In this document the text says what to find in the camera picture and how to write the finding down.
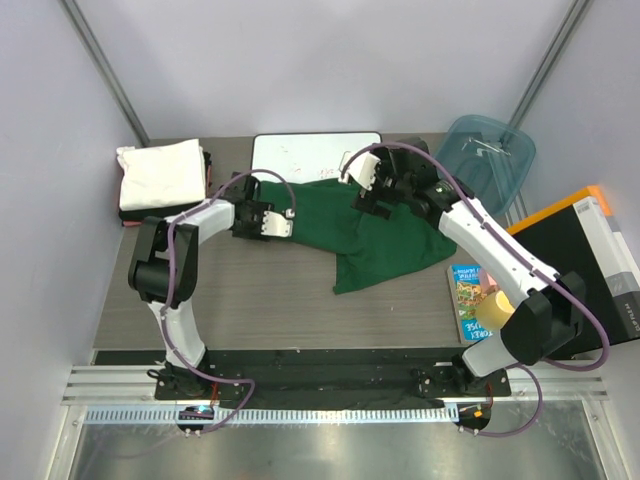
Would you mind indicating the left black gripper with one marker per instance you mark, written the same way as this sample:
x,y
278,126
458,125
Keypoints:
x,y
254,234

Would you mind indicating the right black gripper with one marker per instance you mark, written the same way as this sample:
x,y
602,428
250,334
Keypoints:
x,y
366,204

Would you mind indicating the green polo t shirt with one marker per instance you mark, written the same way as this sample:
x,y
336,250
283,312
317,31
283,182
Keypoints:
x,y
369,250

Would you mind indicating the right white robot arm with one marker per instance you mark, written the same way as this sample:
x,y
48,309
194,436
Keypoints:
x,y
548,307

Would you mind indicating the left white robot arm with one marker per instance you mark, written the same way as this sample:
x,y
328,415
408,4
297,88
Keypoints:
x,y
164,273

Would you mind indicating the white board mat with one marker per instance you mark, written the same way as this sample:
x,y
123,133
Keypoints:
x,y
307,157

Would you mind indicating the colourful picture book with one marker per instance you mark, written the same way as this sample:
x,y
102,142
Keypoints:
x,y
466,294

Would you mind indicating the teal plastic bin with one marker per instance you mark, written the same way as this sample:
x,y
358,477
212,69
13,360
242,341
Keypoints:
x,y
489,157

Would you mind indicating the pink block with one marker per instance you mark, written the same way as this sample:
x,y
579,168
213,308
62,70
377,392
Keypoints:
x,y
487,282

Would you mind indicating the yellow cup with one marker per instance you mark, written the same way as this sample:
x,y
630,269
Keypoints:
x,y
494,311

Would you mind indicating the black orange file box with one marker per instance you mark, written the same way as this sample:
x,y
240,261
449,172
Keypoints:
x,y
580,234

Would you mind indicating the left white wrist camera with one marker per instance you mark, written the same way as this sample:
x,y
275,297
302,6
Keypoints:
x,y
275,224

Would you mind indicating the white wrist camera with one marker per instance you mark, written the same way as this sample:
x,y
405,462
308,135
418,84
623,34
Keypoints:
x,y
275,224
362,170

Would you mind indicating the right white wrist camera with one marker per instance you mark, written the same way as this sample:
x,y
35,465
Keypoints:
x,y
362,170

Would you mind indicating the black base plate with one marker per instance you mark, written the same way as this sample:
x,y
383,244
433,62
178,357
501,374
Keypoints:
x,y
356,374

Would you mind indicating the aluminium rail frame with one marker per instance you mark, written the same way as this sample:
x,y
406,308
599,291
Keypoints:
x,y
556,424

